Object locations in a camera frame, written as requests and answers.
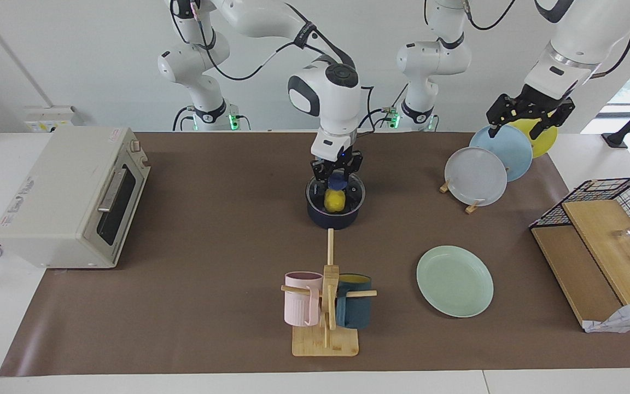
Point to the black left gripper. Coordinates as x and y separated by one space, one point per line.
534 106

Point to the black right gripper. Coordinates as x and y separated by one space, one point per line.
337 162

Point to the glass lid with blue knob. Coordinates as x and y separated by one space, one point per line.
356 200

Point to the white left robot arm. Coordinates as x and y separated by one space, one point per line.
583 44

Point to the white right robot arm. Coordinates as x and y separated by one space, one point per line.
337 104

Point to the light blue plate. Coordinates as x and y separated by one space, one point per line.
514 156

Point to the yellow plate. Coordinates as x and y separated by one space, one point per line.
547 145

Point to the dark blue pot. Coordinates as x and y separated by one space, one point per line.
334 221

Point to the grey plate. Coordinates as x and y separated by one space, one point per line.
476 178

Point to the wooden plate rack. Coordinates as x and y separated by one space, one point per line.
472 208

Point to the green plate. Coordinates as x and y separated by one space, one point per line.
454 282

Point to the wooden mug rack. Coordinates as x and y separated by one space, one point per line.
330 284

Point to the light wooden board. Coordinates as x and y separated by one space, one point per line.
599 230

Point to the pink ribbed mug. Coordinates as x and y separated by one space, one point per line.
299 306

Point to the dark teal mug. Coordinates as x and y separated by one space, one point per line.
356 312

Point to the brown wooden board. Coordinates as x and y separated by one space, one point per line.
572 268

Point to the brown table mat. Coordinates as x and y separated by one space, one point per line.
227 306

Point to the white checked cloth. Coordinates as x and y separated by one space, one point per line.
629 317

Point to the white toaster oven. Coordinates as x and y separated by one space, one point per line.
47 208

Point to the white power strip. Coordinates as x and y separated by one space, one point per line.
47 117

